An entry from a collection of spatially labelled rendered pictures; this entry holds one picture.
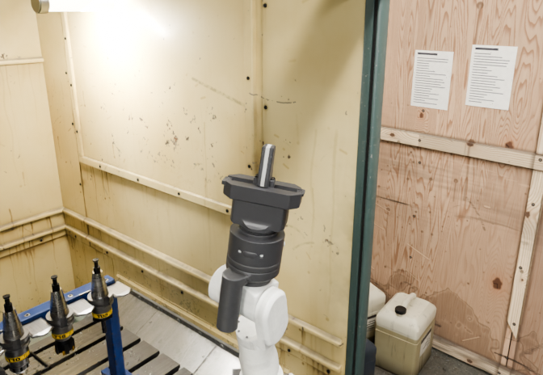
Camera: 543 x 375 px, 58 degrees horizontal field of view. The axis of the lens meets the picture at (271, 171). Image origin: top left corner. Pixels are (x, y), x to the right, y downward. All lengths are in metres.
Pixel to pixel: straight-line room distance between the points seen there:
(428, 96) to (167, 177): 1.60
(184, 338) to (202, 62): 0.96
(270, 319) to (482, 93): 2.05
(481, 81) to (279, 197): 2.04
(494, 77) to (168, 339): 1.89
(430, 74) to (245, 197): 2.13
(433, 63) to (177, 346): 1.86
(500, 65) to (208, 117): 1.61
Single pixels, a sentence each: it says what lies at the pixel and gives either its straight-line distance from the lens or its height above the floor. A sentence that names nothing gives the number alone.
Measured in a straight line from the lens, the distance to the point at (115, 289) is 1.43.
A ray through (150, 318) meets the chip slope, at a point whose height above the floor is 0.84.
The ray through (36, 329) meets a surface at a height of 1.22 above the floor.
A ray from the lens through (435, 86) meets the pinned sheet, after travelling 2.77.
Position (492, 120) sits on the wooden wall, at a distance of 2.68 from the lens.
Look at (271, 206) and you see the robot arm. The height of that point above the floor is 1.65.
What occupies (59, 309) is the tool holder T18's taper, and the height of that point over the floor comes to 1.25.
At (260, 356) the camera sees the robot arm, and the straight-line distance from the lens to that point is 0.93.
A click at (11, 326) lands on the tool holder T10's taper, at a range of 1.30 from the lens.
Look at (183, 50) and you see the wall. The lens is 1.50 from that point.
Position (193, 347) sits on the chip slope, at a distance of 1.81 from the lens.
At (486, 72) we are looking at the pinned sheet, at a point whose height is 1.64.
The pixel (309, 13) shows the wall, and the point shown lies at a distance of 1.19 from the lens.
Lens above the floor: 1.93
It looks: 18 degrees down
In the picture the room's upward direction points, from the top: straight up
